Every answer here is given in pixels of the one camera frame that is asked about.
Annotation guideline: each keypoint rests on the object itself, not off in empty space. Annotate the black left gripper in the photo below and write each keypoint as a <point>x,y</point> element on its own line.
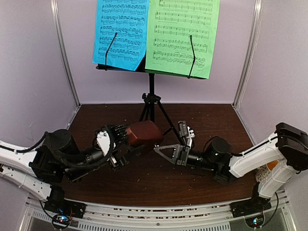
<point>121,162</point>

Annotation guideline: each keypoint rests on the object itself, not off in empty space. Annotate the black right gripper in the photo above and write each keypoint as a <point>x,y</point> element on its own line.
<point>183,155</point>

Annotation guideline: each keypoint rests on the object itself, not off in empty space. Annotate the wooden metronome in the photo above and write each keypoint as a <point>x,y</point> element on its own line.
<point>145,133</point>

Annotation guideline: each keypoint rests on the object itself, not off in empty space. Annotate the black music stand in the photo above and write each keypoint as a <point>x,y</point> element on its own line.
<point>150,99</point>

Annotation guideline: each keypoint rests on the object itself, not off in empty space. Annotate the blue sheet music page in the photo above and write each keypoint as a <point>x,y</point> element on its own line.
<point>120,33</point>

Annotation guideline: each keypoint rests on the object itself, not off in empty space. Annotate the green sheet music page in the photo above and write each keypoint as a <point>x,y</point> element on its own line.
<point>181,36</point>

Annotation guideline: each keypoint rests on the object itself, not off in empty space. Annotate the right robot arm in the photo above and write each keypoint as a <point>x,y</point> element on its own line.
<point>287,145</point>

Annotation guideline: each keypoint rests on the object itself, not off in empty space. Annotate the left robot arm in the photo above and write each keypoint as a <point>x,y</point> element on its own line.
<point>41,167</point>

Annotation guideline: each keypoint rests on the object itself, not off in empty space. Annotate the white patterned mug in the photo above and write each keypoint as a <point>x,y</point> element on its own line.
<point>265,170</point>

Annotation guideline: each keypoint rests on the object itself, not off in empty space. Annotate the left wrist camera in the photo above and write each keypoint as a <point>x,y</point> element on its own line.
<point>105,141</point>

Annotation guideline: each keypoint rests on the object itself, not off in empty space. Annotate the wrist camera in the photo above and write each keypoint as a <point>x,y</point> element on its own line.
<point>105,141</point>
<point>186,133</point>

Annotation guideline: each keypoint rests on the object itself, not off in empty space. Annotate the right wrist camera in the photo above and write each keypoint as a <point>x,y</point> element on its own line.
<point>186,133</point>

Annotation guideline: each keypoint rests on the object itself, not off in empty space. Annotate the front aluminium rail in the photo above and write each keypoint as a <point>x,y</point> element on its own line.
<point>208,217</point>

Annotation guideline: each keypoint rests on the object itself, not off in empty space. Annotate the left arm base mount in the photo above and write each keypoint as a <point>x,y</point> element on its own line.
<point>60,210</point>

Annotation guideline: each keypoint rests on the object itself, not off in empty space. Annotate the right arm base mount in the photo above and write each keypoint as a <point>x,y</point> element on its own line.
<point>252,209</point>

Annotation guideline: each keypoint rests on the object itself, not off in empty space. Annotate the left aluminium frame post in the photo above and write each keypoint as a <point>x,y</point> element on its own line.
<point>65,61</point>

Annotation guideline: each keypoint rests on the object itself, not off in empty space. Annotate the aluminium frame post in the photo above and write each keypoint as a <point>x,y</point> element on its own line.
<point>65,61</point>
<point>249,54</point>

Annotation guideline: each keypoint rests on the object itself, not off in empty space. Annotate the right aluminium frame post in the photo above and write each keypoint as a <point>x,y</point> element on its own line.
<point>249,54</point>

